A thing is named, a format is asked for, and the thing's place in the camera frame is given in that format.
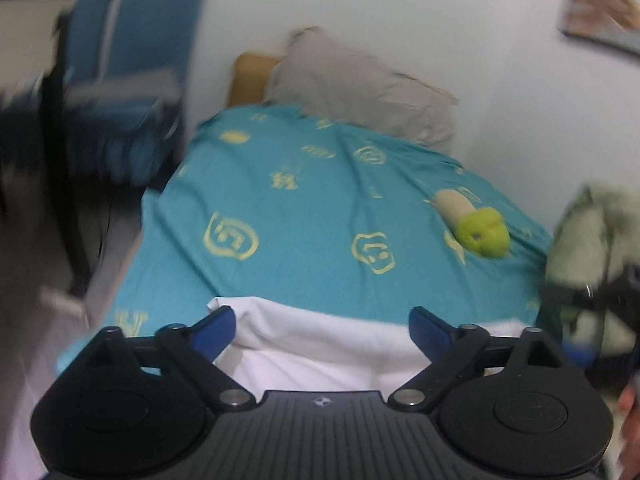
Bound framed wall picture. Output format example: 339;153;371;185
560;0;639;58

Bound cream fleece blanket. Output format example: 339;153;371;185
537;182;639;358

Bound teal patterned bed sheet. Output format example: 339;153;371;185
54;104;554;376

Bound green plush toy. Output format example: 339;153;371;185
432;188;511;263

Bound white t-shirt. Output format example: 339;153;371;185
207;294;539;395

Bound grey pillow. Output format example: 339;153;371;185
265;26;457;154

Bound wooden headboard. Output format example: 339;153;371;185
227;52;280;107

